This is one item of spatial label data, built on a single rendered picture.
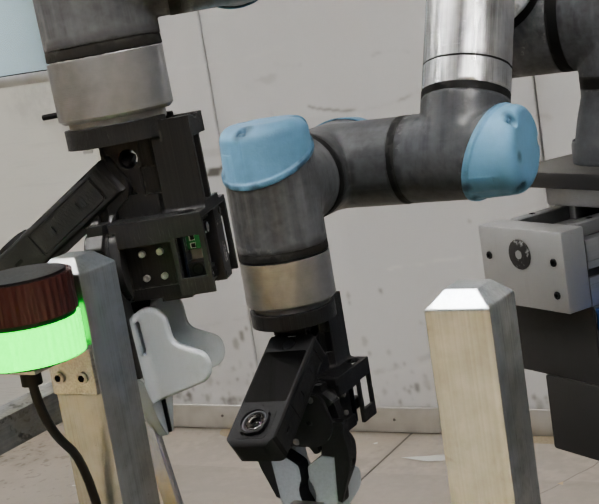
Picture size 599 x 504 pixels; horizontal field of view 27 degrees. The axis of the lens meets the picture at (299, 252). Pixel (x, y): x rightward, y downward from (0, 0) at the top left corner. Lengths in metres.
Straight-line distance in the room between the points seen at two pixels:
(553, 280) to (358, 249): 2.34
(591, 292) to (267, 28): 2.44
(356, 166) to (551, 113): 2.36
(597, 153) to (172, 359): 0.75
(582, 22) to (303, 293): 0.58
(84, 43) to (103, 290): 0.15
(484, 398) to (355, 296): 3.10
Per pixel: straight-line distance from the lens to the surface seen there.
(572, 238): 1.35
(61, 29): 0.79
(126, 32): 0.79
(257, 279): 1.01
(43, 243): 0.83
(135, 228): 0.79
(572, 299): 1.36
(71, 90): 0.79
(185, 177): 0.80
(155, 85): 0.80
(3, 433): 1.11
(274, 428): 0.97
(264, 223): 0.99
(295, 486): 1.07
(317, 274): 1.01
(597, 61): 1.46
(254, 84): 3.74
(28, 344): 0.70
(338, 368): 1.06
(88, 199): 0.82
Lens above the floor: 1.26
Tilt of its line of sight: 10 degrees down
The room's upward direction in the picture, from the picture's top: 9 degrees counter-clockwise
